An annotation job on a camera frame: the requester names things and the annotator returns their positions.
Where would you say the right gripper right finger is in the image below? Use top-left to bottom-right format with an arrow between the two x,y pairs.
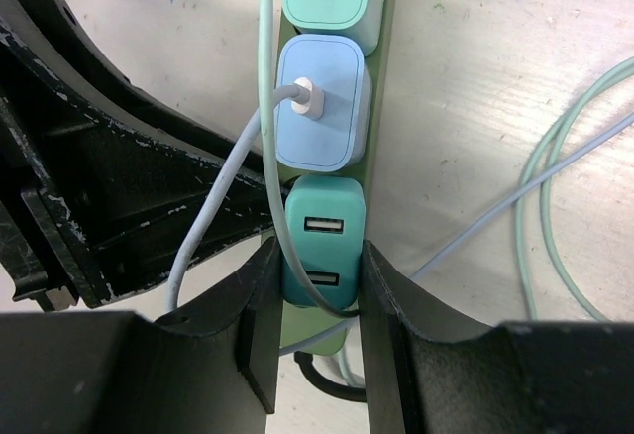
359,243 -> 633,433

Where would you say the light blue plug adapter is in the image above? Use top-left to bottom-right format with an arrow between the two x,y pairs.
275,34 -> 372,172

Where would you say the black power cord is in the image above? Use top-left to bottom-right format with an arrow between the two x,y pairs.
294,304 -> 370,403

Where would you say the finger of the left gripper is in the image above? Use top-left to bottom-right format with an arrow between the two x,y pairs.
0,0 -> 293,311

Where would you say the thin light blue cable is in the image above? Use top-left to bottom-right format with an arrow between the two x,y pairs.
167,0 -> 634,390

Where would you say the green power strip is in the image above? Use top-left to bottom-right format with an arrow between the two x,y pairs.
264,0 -> 402,434

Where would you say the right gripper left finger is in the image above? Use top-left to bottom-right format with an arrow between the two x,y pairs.
1,239 -> 282,433

